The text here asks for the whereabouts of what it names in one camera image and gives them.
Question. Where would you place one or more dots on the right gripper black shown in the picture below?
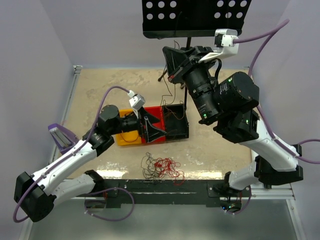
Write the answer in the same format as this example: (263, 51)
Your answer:
(181, 61)

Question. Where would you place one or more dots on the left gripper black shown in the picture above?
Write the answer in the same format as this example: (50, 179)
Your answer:
(151, 133)

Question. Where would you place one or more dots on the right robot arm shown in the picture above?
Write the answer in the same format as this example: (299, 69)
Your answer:
(229, 106)

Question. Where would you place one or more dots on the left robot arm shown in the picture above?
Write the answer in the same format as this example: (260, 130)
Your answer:
(38, 193)

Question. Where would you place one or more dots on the red plastic bin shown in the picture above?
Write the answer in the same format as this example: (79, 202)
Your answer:
(157, 112)

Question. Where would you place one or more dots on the yellow plastic bin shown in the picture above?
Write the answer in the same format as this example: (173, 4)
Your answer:
(128, 138)

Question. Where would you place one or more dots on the black plastic bin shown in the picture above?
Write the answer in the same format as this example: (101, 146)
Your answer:
(175, 122)

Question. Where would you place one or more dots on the black music stand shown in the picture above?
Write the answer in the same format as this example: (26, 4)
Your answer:
(163, 19)

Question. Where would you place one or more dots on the purple holder block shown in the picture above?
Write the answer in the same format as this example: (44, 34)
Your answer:
(64, 138)

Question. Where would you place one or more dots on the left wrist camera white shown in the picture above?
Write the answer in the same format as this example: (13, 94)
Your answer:
(136, 102)

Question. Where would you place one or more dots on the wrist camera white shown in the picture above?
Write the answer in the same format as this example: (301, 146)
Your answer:
(136, 102)
(224, 46)

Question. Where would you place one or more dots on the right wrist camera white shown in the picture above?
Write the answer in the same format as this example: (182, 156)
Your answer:
(224, 46)

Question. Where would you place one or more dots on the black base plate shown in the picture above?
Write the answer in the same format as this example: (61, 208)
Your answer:
(164, 192)

